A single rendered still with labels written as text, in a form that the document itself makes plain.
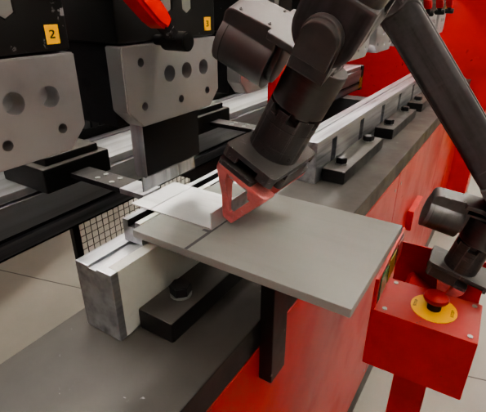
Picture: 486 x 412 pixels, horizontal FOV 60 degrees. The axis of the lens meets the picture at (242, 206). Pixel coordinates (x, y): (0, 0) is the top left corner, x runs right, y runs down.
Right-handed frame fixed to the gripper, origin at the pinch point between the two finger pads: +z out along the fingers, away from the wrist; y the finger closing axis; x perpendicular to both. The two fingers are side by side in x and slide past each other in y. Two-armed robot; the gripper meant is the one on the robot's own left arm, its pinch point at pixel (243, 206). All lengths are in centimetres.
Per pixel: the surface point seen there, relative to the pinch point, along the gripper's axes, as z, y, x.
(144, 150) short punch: -1.8, 6.0, -11.8
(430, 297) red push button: 8.7, -23.6, 27.9
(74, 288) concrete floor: 150, -55, -71
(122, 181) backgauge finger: 9.8, 1.4, -17.2
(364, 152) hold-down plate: 11, -60, 2
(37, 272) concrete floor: 162, -53, -95
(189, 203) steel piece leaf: 4.3, 1.3, -6.0
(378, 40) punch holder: -9, -71, -12
